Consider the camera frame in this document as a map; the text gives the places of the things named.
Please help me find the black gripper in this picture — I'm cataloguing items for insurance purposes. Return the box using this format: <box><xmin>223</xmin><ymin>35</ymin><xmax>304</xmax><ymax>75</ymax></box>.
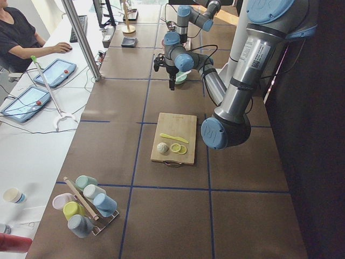
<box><xmin>165</xmin><ymin>65</ymin><xmax>178</xmax><ymax>91</ymax></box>

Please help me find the white plastic spoon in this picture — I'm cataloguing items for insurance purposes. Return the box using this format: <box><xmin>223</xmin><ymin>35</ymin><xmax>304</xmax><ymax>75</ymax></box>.
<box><xmin>176</xmin><ymin>70</ymin><xmax>191</xmax><ymax>80</ymax></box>

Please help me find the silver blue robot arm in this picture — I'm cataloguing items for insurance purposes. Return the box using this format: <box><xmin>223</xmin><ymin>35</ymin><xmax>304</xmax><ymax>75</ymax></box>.
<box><xmin>175</xmin><ymin>1</ymin><xmax>222</xmax><ymax>44</ymax></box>
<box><xmin>154</xmin><ymin>1</ymin><xmax>319</xmax><ymax>149</ymax></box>

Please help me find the mint green bowl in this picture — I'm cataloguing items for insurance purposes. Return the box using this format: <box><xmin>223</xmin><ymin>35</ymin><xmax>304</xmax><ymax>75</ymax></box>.
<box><xmin>175</xmin><ymin>73</ymin><xmax>188</xmax><ymax>85</ymax></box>

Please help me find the steel ice scoop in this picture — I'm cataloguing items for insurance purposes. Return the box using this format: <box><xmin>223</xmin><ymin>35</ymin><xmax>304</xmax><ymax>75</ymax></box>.
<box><xmin>160</xmin><ymin>17</ymin><xmax>176</xmax><ymax>31</ymax></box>

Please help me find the folded grey cloth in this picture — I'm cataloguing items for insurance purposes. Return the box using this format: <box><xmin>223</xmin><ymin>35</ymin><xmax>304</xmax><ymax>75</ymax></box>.
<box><xmin>121</xmin><ymin>37</ymin><xmax>137</xmax><ymax>48</ymax></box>

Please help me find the bamboo cutting board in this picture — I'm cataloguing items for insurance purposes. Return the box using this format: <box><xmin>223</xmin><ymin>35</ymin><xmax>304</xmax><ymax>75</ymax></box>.
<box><xmin>150</xmin><ymin>113</ymin><xmax>197</xmax><ymax>165</ymax></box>

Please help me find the wooden mug tree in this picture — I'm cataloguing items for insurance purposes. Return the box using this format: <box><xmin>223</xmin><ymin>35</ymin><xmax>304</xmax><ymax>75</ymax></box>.
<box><xmin>121</xmin><ymin>0</ymin><xmax>136</xmax><ymax>35</ymax></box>

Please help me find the yellow plastic knife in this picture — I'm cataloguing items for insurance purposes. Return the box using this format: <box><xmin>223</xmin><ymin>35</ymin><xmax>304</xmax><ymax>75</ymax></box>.
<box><xmin>160</xmin><ymin>133</ymin><xmax>189</xmax><ymax>144</ymax></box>

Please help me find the lemon slice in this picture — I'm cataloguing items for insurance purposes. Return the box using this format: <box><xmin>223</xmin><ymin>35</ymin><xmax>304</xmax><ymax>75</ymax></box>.
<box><xmin>177</xmin><ymin>145</ymin><xmax>188</xmax><ymax>154</ymax></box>
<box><xmin>170</xmin><ymin>143</ymin><xmax>181</xmax><ymax>153</ymax></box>

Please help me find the black keyboard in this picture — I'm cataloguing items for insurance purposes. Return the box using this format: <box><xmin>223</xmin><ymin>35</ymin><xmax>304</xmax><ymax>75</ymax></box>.
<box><xmin>69</xmin><ymin>15</ymin><xmax>88</xmax><ymax>43</ymax></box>

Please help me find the far teach pendant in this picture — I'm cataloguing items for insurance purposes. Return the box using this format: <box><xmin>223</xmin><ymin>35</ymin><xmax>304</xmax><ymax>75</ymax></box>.
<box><xmin>43</xmin><ymin>59</ymin><xmax>77</xmax><ymax>88</ymax></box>

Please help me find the teach pendant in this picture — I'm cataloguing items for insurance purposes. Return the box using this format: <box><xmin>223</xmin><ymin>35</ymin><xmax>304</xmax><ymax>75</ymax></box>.
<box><xmin>43</xmin><ymin>59</ymin><xmax>77</xmax><ymax>88</ymax></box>
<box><xmin>1</xmin><ymin>85</ymin><xmax>51</xmax><ymax>123</ymax></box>

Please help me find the white reacher grabber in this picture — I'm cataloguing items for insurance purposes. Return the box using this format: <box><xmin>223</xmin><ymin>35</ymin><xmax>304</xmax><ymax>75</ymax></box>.
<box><xmin>31</xmin><ymin>56</ymin><xmax>78</xmax><ymax>132</ymax></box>

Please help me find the mint cup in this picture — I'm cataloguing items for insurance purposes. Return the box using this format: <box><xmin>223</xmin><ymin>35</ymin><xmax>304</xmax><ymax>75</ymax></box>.
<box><xmin>75</xmin><ymin>175</ymin><xmax>98</xmax><ymax>191</ymax></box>

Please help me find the white cup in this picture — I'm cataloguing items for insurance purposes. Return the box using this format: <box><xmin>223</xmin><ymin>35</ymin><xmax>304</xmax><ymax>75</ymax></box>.
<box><xmin>83</xmin><ymin>184</ymin><xmax>106</xmax><ymax>201</ymax></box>

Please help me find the near teach pendant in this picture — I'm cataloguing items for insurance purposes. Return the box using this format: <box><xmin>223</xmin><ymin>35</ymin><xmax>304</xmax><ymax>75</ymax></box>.
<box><xmin>1</xmin><ymin>85</ymin><xmax>51</xmax><ymax>123</ymax></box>

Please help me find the blue cup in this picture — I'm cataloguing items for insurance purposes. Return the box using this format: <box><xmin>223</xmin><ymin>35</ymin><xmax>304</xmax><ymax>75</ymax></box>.
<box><xmin>93</xmin><ymin>193</ymin><xmax>118</xmax><ymax>217</ymax></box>

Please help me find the seated person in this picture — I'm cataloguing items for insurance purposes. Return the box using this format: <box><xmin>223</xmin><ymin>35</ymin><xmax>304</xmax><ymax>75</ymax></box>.
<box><xmin>1</xmin><ymin>1</ymin><xmax>72</xmax><ymax>73</ymax></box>

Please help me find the yellow cup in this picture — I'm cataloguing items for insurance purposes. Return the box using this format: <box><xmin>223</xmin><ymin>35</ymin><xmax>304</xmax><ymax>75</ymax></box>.
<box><xmin>63</xmin><ymin>201</ymin><xmax>86</xmax><ymax>220</ymax></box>

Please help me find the pink cup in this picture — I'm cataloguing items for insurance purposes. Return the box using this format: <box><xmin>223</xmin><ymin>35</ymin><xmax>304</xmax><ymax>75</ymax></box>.
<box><xmin>52</xmin><ymin>193</ymin><xmax>75</xmax><ymax>210</ymax></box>

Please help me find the grey cup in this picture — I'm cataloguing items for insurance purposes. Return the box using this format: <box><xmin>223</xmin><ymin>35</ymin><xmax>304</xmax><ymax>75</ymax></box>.
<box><xmin>67</xmin><ymin>214</ymin><xmax>93</xmax><ymax>238</ymax></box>

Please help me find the paper cup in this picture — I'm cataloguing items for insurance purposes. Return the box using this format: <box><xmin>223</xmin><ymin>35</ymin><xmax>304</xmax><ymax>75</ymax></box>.
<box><xmin>3</xmin><ymin>188</ymin><xmax>26</xmax><ymax>204</ymax></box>

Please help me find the red bottle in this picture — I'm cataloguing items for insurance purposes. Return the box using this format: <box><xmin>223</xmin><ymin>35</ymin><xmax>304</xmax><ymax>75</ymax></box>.
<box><xmin>1</xmin><ymin>233</ymin><xmax>32</xmax><ymax>253</ymax></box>

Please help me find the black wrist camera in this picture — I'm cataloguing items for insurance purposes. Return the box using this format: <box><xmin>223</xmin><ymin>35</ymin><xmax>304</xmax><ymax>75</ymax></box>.
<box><xmin>154</xmin><ymin>53</ymin><xmax>166</xmax><ymax>72</ymax></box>

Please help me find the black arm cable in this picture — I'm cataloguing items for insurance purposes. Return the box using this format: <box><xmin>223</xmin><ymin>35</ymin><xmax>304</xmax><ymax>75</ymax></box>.
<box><xmin>185</xmin><ymin>44</ymin><xmax>218</xmax><ymax>68</ymax></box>

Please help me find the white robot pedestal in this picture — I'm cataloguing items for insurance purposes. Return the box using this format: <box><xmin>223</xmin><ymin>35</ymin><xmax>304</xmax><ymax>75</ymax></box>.
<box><xmin>218</xmin><ymin>0</ymin><xmax>249</xmax><ymax>86</ymax></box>

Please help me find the aluminium frame post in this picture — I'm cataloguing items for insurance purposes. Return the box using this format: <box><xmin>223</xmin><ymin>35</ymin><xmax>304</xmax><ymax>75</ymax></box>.
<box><xmin>61</xmin><ymin>0</ymin><xmax>101</xmax><ymax>81</ymax></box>

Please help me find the cup rack with handle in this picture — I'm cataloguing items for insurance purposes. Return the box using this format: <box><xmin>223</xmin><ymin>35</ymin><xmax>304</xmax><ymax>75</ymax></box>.
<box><xmin>64</xmin><ymin>177</ymin><xmax>119</xmax><ymax>236</ymax></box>

